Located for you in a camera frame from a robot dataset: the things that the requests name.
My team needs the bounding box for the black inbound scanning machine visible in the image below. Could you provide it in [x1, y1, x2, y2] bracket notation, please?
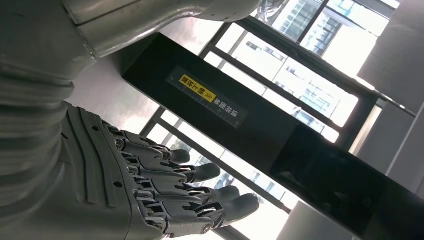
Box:
[120, 33, 424, 240]

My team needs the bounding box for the dark window frame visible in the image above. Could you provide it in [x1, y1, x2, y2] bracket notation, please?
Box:
[139, 0, 417, 240]

